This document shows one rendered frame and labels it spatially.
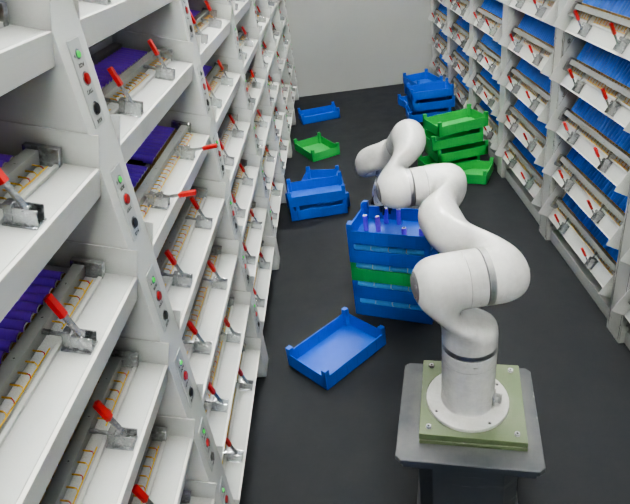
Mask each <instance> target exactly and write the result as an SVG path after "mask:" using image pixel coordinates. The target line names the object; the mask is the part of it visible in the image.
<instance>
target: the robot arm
mask: <svg viewBox="0 0 630 504"><path fill-rule="evenodd" d="M425 145H426V135H425V132H424V129H423V127H422V126H421V125H420V123H418V122H417V121H415V120H413V119H404V120H402V121H400V122H398V123H397V124H396V125H395V126H394V128H393V129H392V131H391V132H390V134H389V136H388V138H387V139H386V140H383V141H381V142H380V143H376V144H373V145H370V146H368V147H366V148H364V149H362V150H361V151H360V152H359V153H358V155H357V157H356V159H355V170H356V173H357V174H358V175H359V176H361V177H370V176H376V178H377V179H375V182H374V186H373V191H372V199H371V200H370V204H371V205H375V206H378V207H379V210H380V212H382V215H384V212H385V208H384V206H386V207H387V208H388V212H389V214H391V211H392V209H400V208H408V207H414V206H420V207H419V211H418V223H419V226H420V228H421V230H422V232H423V234H424V236H425V238H426V239H427V241H428V242H429V244H430V245H431V246H432V247H433V248H434V249H435V250H436V251H438V252H439V253H440V254H436V255H432V256H429V257H426V258H424V259H422V260H420V261H419V262H418V263H417V264H416V265H415V267H414V269H413V271H412V274H411V276H410V285H411V290H412V293H413V296H414V299H415V300H416V302H417V303H418V305H419V306H420V307H421V309H422V310H423V311H424V312H425V313H426V314H427V315H428V316H429V317H430V318H432V319H433V320H434V321H436V322H437V323H438V324H440V326H441V332H442V373H441V374H440V375H438V376H437V377H436V378H434V379H433V380H432V382H431V383H430V385H429V387H428V389H427V405H428V408H429V410H430V412H431V413H432V415H433V416H434V417H435V418H436V419H437V420H438V421H439V422H440V423H442V424H443V425H445V426H446V427H449V428H451V429H453V430H456V431H460V432H465V433H479V432H485V431H488V430H491V429H493V428H495V427H496V426H498V425H499V424H501V423H502V421H503V420H504V419H505V417H506V416H507V414H508V410H509V397H508V394H507V392H506V390H505V388H504V387H503V385H502V384H501V383H500V382H499V381H498V380H496V379H495V378H496V365H497V353H498V340H499V329H498V324H497V321H496V319H495V318H494V317H493V316H492V315H491V314H490V313H488V312H486V311H484V310H482V309H479V308H478V307H484V306H491V305H497V304H503V303H507V302H510V301H513V300H516V299H518V298H519V297H521V296H522V295H523V294H524V293H525V292H526V290H527V289H528V287H529V284H530V267H529V266H528V263H527V261H526V259H525V257H524V256H523V254H522V253H521V252H520V251H519V250H518V249H517V248H516V247H515V246H513V245H512V244H510V243H509V242H507V241H506V240H504V239H502V238H501V237H499V236H497V235H494V234H492V233H490V232H488V231H486V230H484V229H481V228H479V227H477V226H475V225H473V224H471V223H469V222H468V221H467V220H466V219H465V217H464V215H463V214H462V212H461V210H460V209H459V206H460V204H461V203H462V201H463V200H464V197H465V195H466V191H467V178H466V175H465V173H464V171H463V170H462V169H461V168H460V167H459V166H457V165H455V164H451V163H439V164H432V165H425V166H419V167H413V168H408V167H410V166H411V165H412V164H413V163H414V162H415V161H416V160H417V159H418V158H419V156H420V155H421V154H422V152H423V151H424V148H425Z"/></svg>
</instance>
